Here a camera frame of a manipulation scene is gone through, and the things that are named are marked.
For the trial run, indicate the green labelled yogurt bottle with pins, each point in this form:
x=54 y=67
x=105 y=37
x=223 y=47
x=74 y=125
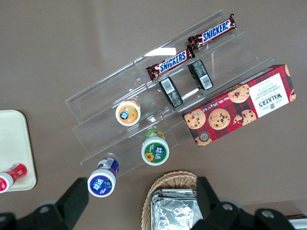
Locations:
x=155 y=151

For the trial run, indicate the small black barcode box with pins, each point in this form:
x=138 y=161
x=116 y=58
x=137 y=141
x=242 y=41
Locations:
x=171 y=92
x=201 y=74

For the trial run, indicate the oval tan wicker basket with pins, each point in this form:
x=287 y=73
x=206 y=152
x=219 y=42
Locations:
x=165 y=179

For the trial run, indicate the cream plastic tray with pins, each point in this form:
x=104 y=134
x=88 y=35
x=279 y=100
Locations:
x=14 y=143

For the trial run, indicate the orange labelled yogurt bottle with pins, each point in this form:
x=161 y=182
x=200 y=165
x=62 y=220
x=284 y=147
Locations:
x=127 y=113

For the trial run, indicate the white rectangular bin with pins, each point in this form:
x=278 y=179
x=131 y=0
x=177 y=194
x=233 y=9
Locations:
x=299 y=216

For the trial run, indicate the red capped yogurt bottle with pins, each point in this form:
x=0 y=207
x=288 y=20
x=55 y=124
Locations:
x=14 y=175

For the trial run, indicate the stack of foil trays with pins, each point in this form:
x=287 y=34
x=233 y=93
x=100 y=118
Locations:
x=172 y=210

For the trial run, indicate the snickers bar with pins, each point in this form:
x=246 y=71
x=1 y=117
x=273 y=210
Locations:
x=213 y=32
x=171 y=63

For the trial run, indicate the clear acrylic stepped stand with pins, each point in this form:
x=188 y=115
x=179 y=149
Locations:
x=108 y=95

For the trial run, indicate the blue labelled yogurt bottle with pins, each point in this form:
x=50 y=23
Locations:
x=102 y=182

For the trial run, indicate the red tartan cookie box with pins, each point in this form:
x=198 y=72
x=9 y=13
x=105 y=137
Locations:
x=239 y=107

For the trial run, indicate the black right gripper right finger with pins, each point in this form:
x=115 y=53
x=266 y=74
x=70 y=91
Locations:
x=206 y=198

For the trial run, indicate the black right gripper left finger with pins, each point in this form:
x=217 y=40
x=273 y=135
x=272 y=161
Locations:
x=74 y=201

